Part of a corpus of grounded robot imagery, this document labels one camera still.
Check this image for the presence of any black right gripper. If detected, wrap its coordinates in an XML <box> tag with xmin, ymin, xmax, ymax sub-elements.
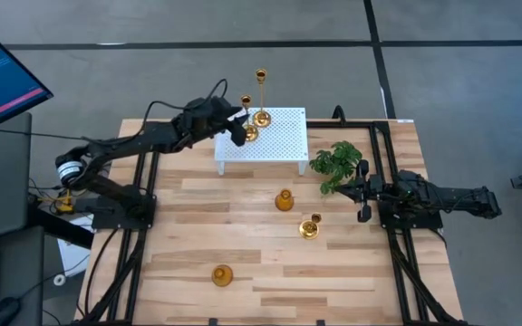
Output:
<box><xmin>334</xmin><ymin>158</ymin><xmax>383</xmax><ymax>224</ymax></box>

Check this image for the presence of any short gold candlestick holder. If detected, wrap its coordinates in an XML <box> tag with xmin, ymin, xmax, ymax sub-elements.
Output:
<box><xmin>298</xmin><ymin>213</ymin><xmax>324</xmax><ymax>241</ymax></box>

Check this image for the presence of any dark grey desk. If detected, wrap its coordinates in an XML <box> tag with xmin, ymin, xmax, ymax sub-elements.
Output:
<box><xmin>0</xmin><ymin>225</ymin><xmax>45</xmax><ymax>326</ymax></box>

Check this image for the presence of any black desk support bar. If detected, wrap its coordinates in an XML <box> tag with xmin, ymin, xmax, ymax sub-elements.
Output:
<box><xmin>27</xmin><ymin>212</ymin><xmax>94</xmax><ymax>250</ymax></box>

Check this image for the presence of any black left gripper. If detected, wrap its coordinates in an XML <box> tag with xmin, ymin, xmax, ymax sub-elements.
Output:
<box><xmin>196</xmin><ymin>95</ymin><xmax>250</xmax><ymax>147</ymax></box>

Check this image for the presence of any thin black floor cable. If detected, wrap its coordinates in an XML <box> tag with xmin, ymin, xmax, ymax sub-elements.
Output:
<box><xmin>0</xmin><ymin>128</ymin><xmax>85</xmax><ymax>141</ymax></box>

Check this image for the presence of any white paper sheet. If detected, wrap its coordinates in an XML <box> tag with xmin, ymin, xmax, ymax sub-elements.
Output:
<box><xmin>56</xmin><ymin>215</ymin><xmax>93</xmax><ymax>278</ymax></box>

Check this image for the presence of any green artificial plant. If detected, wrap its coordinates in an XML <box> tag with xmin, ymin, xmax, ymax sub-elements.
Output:
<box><xmin>309</xmin><ymin>140</ymin><xmax>364</xmax><ymax>197</ymax></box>

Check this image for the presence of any black aluminium table frame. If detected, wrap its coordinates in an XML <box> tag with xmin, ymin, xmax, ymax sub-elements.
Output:
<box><xmin>68</xmin><ymin>118</ymin><xmax>469</xmax><ymax>326</ymax></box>

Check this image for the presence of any amber glass candle holder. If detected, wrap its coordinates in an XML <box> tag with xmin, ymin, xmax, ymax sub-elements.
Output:
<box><xmin>274</xmin><ymin>188</ymin><xmax>295</xmax><ymax>213</ymax></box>
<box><xmin>210</xmin><ymin>264</ymin><xmax>235</xmax><ymax>288</ymax></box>

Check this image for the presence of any medium gold candlestick holder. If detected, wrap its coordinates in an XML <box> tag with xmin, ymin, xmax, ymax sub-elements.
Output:
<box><xmin>240</xmin><ymin>94</ymin><xmax>260</xmax><ymax>143</ymax></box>

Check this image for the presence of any yellow cable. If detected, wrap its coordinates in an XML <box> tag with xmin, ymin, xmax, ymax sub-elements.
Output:
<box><xmin>37</xmin><ymin>188</ymin><xmax>75</xmax><ymax>215</ymax></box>

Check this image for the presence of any tall gold candlestick holder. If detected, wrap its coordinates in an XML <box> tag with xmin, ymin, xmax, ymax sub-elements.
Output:
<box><xmin>252</xmin><ymin>68</ymin><xmax>273</xmax><ymax>129</ymax></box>

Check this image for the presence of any black computer mouse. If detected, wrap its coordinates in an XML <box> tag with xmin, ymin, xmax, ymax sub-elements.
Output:
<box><xmin>0</xmin><ymin>296</ymin><xmax>22</xmax><ymax>326</ymax></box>

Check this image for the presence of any white perforated metal shelf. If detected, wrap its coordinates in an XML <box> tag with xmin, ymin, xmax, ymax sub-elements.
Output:
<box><xmin>214</xmin><ymin>107</ymin><xmax>310</xmax><ymax>177</ymax></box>

